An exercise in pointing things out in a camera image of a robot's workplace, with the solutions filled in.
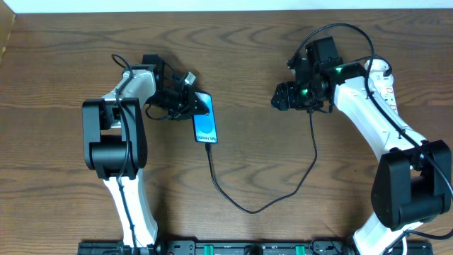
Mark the white charger plug adapter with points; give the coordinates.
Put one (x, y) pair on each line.
(381, 74)

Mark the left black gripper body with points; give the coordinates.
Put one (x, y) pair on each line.
(189, 103)

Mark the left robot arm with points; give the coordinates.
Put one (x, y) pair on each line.
(115, 144)

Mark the white power strip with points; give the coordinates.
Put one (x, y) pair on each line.
(387, 93)

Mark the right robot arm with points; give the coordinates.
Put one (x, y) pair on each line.
(412, 185)

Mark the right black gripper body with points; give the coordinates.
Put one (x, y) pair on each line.
(287, 95)

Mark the Samsung Galaxy smartphone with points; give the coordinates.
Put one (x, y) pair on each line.
(204, 124)

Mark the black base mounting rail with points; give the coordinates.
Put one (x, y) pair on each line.
(190, 247)

